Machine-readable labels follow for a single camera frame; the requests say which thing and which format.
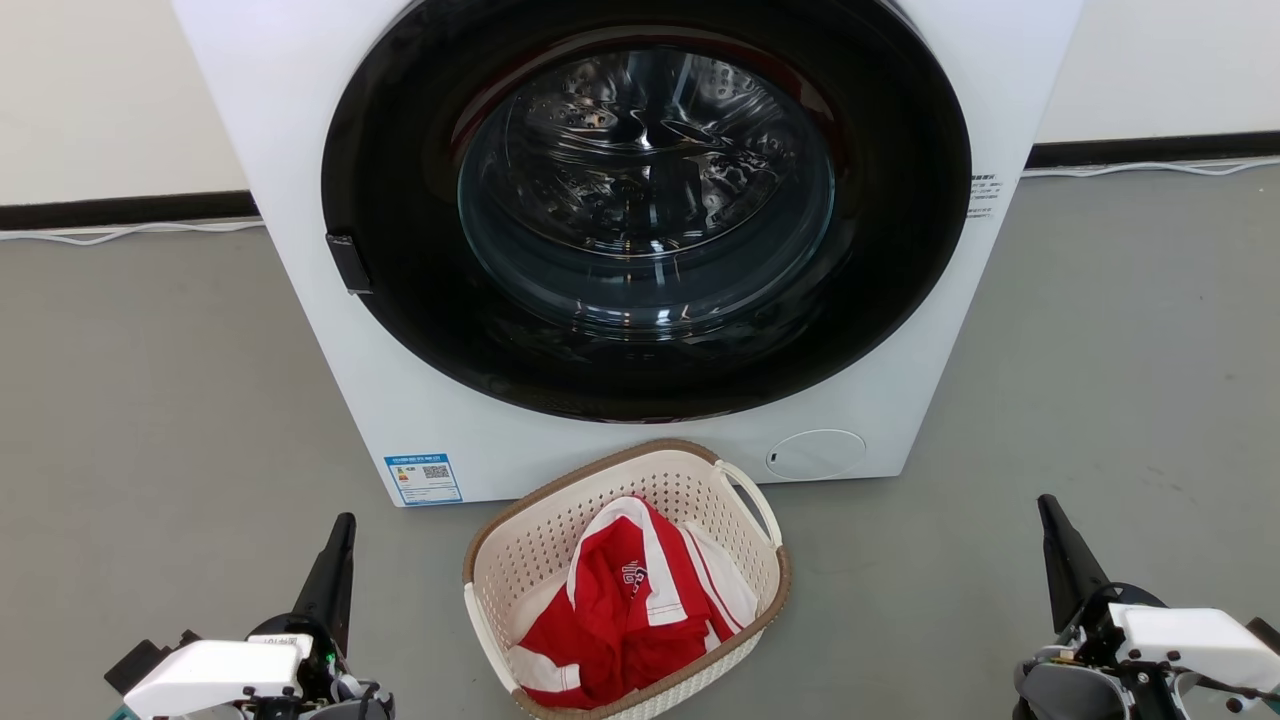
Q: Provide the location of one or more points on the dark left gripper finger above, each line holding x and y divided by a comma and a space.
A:
328, 585

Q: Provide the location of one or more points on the black round washing machine door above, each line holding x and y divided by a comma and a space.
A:
400, 250

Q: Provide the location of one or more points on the white perforated laundry basket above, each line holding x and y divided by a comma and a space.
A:
540, 540

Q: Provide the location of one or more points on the blue energy label sticker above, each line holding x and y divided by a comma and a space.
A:
423, 479

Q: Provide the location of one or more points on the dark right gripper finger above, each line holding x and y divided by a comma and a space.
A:
1068, 570

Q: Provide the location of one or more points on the steel washing drum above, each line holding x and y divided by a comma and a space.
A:
645, 180

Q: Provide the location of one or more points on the red and white sports garment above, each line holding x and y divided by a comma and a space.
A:
620, 620

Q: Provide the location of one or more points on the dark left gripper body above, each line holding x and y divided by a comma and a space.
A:
335, 690

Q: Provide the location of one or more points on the small text label sticker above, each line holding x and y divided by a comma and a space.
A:
982, 195

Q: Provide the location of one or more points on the round white filter cover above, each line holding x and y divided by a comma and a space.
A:
816, 454

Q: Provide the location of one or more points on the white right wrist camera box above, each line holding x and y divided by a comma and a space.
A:
1195, 640

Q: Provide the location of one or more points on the white front-load washing machine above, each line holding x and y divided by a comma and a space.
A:
300, 150

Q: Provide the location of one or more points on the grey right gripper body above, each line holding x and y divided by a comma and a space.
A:
1070, 690

